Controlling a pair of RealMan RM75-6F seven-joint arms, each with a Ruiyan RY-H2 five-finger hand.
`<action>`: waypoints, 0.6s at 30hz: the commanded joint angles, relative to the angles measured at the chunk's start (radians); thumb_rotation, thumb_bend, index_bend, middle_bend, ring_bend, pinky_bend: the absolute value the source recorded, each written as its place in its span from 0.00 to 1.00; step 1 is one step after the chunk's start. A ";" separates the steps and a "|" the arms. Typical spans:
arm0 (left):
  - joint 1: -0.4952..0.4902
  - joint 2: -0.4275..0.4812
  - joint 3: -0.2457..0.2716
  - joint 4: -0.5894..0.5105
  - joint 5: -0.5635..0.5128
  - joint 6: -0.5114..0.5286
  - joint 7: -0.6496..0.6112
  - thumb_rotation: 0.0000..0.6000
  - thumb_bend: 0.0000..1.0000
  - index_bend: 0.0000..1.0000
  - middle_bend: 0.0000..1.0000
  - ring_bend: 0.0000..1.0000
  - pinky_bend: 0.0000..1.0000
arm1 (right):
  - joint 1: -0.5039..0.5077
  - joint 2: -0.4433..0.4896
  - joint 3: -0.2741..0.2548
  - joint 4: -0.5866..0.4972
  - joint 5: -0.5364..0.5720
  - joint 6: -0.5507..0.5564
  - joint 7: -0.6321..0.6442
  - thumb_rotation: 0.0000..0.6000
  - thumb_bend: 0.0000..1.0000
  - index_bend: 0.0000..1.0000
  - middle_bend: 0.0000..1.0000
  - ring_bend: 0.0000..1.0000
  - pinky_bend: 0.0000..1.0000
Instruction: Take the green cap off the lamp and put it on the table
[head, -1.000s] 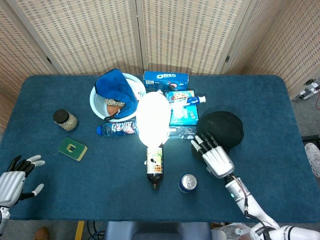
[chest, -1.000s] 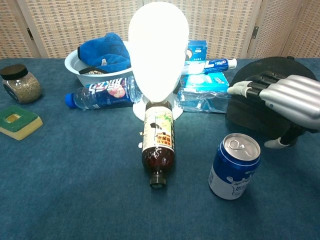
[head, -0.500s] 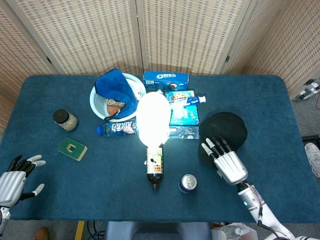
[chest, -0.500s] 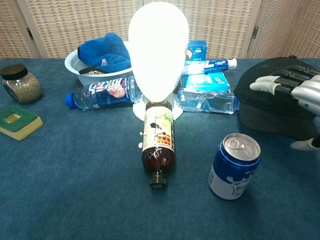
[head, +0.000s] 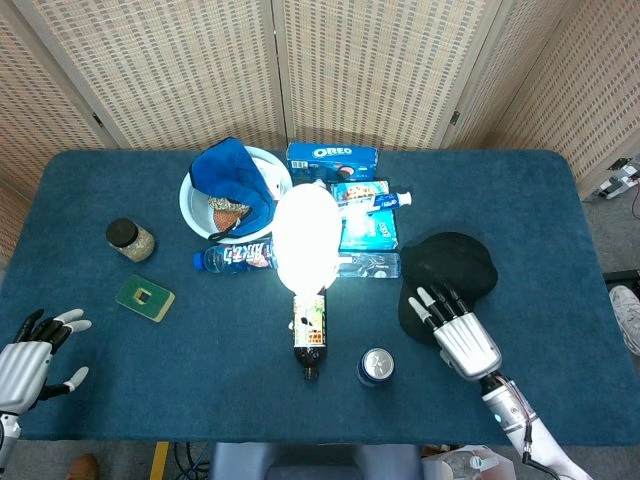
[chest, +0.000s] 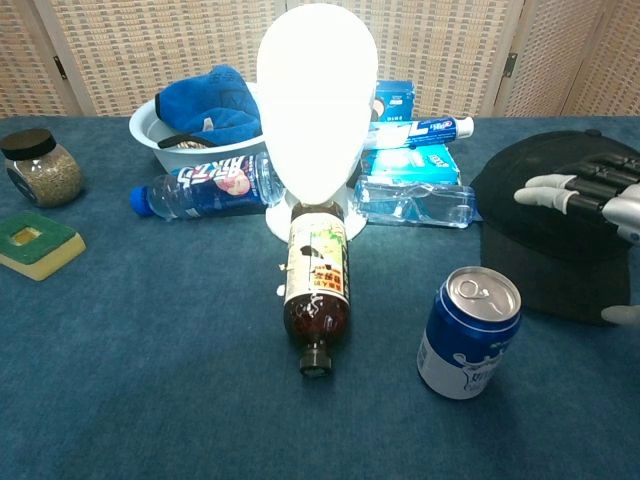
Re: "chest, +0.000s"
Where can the brown tea bottle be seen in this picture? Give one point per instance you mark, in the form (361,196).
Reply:
(317,280)

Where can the woven folding screen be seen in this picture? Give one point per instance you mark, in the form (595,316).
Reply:
(150,45)

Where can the small blue carton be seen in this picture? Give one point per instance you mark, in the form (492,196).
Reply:
(395,100)

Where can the blue label water bottle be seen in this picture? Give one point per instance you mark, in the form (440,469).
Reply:
(210,187)

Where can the blue white drink can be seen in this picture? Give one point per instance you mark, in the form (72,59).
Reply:
(465,345)

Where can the blue white toothpaste tube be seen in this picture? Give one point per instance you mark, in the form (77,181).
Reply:
(425,132)

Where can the white plastic basin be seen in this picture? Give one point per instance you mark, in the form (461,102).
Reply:
(150,132)

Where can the green yellow sponge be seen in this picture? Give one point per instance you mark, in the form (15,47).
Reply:
(40,247)

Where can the white mannequin head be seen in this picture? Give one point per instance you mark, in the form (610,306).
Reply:
(315,100)

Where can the glass jar black lid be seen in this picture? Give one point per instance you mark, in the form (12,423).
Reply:
(45,172)

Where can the blue cloth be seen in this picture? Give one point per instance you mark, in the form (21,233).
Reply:
(200,107)

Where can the light blue toothpaste box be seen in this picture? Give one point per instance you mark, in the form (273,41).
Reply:
(410,165)

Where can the clear crushed water bottle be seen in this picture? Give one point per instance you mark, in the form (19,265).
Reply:
(420,202)

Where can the black rimmed scrubber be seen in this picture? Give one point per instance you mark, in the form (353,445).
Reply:
(187,142)

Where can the dark baseball cap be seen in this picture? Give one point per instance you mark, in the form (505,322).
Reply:
(545,250)

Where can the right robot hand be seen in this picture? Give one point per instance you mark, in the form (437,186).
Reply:
(600,192)

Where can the blue tablecloth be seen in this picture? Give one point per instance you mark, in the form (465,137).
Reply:
(150,375)

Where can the black screen hinge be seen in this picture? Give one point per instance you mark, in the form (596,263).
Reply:
(510,65)
(60,67)

